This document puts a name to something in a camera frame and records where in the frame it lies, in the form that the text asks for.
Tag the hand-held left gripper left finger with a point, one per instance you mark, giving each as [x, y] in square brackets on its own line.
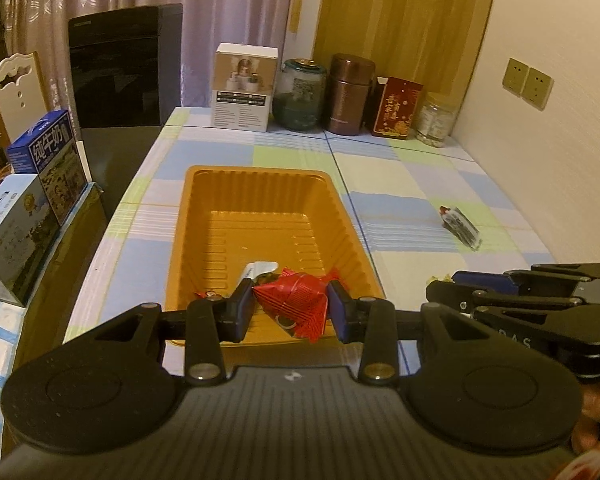
[246, 310]

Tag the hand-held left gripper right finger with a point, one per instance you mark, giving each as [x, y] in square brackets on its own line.
[336, 310]

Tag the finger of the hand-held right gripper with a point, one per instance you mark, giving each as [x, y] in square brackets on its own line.
[480, 280]
[445, 292]

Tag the small red candy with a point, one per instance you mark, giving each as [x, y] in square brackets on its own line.
[207, 293]

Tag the large red pyramid snack packet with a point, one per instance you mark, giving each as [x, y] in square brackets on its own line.
[295, 295]

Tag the white candy wrapper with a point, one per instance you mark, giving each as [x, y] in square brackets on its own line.
[262, 267]

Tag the orange plastic tray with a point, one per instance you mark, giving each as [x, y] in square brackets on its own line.
[260, 220]

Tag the person's right hand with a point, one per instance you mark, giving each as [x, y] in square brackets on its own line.
[597, 420]

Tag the clear snack packet black print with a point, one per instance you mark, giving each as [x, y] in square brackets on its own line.
[462, 227]

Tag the checkered tablecloth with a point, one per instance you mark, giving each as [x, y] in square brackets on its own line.
[420, 175]

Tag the clear glass jar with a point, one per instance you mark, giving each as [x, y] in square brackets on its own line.
[435, 122]

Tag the red gift box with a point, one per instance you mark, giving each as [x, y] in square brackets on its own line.
[395, 110]

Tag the white cardboard box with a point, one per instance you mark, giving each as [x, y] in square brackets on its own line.
[242, 105]

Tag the glass jar with dark lid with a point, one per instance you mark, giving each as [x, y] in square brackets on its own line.
[300, 100]

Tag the brown metal canister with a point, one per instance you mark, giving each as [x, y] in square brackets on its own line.
[350, 95]

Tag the grey blue printed box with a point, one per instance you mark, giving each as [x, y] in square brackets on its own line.
[15, 240]

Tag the blue milk carton box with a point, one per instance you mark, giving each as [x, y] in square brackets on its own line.
[45, 160]

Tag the black appliance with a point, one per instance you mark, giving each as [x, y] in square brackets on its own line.
[120, 70]

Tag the wooden cabinet panel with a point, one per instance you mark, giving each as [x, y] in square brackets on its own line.
[405, 10]

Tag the white carved chair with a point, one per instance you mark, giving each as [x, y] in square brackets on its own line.
[15, 90]

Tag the gold wall socket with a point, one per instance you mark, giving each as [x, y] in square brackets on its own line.
[537, 89]
[515, 76]

